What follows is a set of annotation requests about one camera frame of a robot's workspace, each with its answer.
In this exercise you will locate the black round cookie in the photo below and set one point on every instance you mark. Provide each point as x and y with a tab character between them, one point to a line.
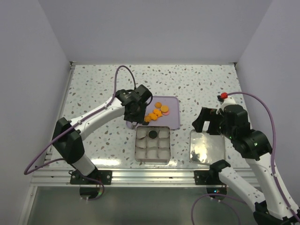
152	134

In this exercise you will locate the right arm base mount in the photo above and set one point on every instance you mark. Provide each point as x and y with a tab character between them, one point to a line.
207	177

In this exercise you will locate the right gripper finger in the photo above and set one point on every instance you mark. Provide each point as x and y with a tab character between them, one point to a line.
204	116
213	128

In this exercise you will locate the aluminium rail front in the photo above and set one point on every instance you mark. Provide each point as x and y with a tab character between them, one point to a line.
150	178

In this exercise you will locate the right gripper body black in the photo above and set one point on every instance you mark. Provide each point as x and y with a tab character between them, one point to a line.
226	130

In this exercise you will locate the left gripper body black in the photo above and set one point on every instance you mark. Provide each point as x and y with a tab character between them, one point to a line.
138	115

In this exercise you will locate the metal tin lid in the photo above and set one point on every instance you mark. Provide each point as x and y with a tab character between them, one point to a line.
206	149

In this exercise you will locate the metal cookie tin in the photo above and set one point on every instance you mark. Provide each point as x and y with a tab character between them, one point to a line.
153	151

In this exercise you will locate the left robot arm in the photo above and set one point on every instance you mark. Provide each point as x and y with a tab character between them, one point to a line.
69	135

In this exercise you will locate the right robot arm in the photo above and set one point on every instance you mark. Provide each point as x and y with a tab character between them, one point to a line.
272	205

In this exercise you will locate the metal tongs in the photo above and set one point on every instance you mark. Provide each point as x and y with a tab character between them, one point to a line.
133	125

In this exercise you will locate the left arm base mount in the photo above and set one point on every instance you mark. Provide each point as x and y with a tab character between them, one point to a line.
104	176

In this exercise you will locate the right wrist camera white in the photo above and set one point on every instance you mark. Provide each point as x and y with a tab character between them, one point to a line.
224	100

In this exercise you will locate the orange round sandwich cookie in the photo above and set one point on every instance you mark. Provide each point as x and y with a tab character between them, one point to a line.
164	108

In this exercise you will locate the purple plastic tray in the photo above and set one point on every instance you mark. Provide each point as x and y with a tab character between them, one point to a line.
172	120

